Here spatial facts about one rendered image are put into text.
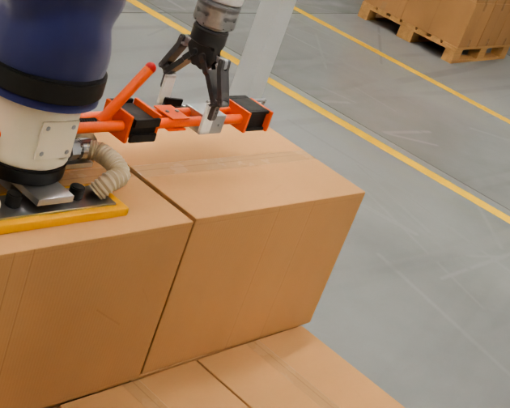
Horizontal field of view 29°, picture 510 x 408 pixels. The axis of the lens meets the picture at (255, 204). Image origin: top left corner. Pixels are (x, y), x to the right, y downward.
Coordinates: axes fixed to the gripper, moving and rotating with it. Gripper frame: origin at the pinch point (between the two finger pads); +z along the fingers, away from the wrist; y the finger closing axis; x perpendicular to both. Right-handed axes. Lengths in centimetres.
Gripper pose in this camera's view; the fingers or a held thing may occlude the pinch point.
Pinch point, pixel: (183, 113)
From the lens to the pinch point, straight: 213.4
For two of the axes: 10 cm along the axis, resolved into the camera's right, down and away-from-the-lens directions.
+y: 6.9, 5.0, -5.3
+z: -3.2, 8.6, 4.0
